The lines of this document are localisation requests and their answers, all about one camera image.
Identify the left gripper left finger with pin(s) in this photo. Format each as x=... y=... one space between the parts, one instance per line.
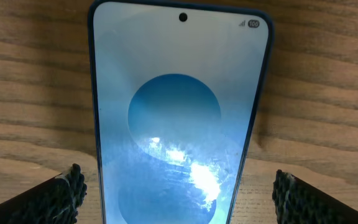
x=55 y=201

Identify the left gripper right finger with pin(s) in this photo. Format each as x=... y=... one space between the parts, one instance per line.
x=297 y=202

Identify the blue Galaxy smartphone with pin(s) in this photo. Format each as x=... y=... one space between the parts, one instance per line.
x=176 y=87

